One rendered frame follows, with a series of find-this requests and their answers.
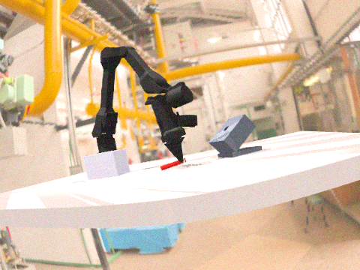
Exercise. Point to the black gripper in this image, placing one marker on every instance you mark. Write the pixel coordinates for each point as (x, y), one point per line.
(171, 133)

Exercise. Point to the grey metal panel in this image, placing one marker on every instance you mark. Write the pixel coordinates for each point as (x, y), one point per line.
(228, 140)

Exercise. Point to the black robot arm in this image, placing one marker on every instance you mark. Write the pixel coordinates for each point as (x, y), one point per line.
(151, 82)

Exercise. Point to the red peg with white band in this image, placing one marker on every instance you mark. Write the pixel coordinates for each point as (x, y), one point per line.
(173, 164)

